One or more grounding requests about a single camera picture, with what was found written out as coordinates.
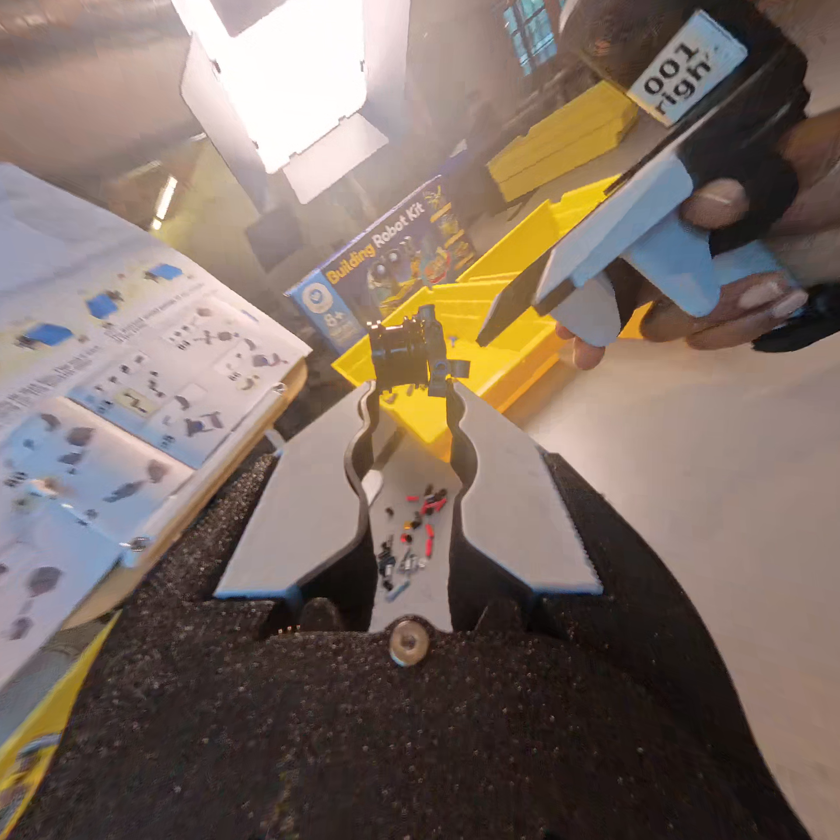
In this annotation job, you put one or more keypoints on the grey desk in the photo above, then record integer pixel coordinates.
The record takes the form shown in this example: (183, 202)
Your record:
(689, 472)

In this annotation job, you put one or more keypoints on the person's right hand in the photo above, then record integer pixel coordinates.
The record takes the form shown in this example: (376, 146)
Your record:
(814, 197)

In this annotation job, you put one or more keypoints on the white booklet stand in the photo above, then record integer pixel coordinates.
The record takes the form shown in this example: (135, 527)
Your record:
(236, 439)

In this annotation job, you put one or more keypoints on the pile of small brick pieces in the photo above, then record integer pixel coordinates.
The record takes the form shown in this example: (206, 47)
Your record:
(410, 538)

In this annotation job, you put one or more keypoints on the bright light panel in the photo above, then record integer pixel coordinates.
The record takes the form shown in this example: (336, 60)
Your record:
(289, 72)

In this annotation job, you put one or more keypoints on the yellow printed leaflet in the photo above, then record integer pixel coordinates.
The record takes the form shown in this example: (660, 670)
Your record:
(39, 722)

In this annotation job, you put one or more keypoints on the yellow storage bin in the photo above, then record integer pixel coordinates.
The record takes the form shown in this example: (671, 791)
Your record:
(499, 374)
(564, 144)
(525, 243)

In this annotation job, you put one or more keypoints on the blue robot kit box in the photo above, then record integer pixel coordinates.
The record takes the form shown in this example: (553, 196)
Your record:
(354, 275)

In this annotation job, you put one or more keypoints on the white instruction booklet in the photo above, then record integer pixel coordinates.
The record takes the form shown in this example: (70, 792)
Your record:
(98, 394)

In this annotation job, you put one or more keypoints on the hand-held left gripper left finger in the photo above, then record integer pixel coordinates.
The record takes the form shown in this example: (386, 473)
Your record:
(295, 518)

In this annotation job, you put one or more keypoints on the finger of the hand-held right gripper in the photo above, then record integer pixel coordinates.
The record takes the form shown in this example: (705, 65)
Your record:
(610, 223)
(512, 305)

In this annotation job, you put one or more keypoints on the large paned window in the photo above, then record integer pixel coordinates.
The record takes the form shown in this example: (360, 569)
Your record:
(531, 33)

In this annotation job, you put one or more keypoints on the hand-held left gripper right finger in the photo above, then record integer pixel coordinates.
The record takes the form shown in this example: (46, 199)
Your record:
(531, 518)

